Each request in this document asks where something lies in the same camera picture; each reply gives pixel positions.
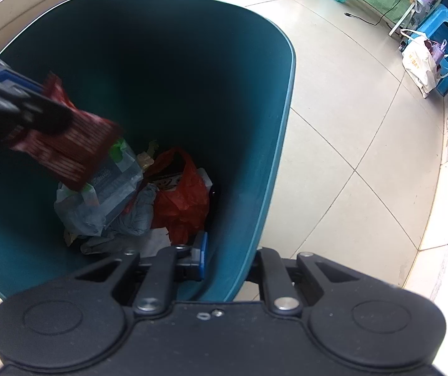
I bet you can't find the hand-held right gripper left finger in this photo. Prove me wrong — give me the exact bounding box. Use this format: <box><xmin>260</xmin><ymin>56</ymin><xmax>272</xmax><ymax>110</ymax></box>
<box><xmin>76</xmin><ymin>231</ymin><xmax>209</xmax><ymax>316</ymax></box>

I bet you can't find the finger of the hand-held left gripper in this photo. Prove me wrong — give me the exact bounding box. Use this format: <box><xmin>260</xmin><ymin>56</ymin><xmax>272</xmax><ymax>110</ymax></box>
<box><xmin>0</xmin><ymin>39</ymin><xmax>46</xmax><ymax>98</ymax></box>
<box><xmin>0</xmin><ymin>84</ymin><xmax>73</xmax><ymax>155</ymax></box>

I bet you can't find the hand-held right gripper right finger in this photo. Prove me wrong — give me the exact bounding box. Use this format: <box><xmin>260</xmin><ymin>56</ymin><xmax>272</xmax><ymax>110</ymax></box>
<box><xmin>245</xmin><ymin>248</ymin><xmax>361</xmax><ymax>318</ymax></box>

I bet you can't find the red striped snack packet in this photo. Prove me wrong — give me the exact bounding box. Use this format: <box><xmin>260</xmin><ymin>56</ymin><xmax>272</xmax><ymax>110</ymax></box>
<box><xmin>8</xmin><ymin>72</ymin><xmax>124</xmax><ymax>192</ymax></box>

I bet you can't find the teal plastic trash bin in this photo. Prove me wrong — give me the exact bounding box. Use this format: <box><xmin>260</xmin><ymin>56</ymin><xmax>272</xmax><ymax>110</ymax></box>
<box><xmin>0</xmin><ymin>0</ymin><xmax>297</xmax><ymax>302</ymax></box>

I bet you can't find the red plastic bag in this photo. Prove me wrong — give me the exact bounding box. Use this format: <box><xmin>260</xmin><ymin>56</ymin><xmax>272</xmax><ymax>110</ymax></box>
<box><xmin>145</xmin><ymin>147</ymin><xmax>211</xmax><ymax>245</ymax></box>

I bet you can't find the small white box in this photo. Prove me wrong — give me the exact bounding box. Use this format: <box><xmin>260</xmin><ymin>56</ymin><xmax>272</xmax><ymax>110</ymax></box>
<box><xmin>196</xmin><ymin>168</ymin><xmax>213</xmax><ymax>192</ymax></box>

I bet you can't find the clear green-printed plastic packet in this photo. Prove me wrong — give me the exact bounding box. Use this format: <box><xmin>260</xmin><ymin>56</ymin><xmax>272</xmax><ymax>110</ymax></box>
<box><xmin>55</xmin><ymin>137</ymin><xmax>145</xmax><ymax>238</ymax></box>

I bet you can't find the white shopping bag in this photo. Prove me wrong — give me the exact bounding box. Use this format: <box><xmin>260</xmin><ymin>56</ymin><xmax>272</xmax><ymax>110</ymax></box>
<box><xmin>400</xmin><ymin>29</ymin><xmax>448</xmax><ymax>98</ymax></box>

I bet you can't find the purple plastic item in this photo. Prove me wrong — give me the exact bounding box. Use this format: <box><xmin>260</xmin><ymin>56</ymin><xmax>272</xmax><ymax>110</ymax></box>
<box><xmin>424</xmin><ymin>39</ymin><xmax>448</xmax><ymax>67</ymax></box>

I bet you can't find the white drying rack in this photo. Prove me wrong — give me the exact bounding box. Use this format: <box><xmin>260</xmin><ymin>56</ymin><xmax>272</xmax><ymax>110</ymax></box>
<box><xmin>369</xmin><ymin>0</ymin><xmax>428</xmax><ymax>37</ymax></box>

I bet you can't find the blue plastic stool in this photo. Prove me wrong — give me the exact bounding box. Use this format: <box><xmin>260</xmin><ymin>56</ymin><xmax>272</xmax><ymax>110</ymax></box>
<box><xmin>418</xmin><ymin>3</ymin><xmax>448</xmax><ymax>97</ymax></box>

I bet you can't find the black power cable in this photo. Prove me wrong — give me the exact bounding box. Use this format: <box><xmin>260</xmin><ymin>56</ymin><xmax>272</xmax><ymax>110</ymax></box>
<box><xmin>345</xmin><ymin>0</ymin><xmax>408</xmax><ymax>27</ymax></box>

